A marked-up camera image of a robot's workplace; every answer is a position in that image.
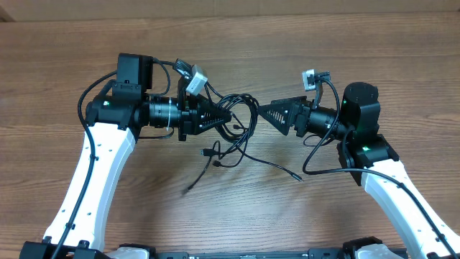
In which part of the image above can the black cable with silver plug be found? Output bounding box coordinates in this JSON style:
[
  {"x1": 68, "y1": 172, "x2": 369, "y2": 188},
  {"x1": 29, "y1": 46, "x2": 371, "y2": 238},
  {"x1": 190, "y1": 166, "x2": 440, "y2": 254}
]
[{"x1": 236, "y1": 143, "x2": 304, "y2": 183}]

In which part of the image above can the black usb cable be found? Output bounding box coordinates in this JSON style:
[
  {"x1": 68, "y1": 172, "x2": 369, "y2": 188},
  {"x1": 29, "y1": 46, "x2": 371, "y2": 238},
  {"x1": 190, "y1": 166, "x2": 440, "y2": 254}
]
[{"x1": 181, "y1": 92, "x2": 260, "y2": 195}]

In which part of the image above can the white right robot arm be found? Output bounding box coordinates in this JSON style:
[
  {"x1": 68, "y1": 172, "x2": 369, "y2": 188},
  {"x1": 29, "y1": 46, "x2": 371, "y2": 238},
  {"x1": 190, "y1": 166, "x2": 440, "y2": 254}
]
[{"x1": 258, "y1": 82, "x2": 459, "y2": 258}]

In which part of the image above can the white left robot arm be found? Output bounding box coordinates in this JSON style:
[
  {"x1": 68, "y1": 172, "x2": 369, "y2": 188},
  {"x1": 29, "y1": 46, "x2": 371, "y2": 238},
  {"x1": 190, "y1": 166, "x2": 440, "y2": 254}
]
[{"x1": 19, "y1": 53, "x2": 231, "y2": 258}]

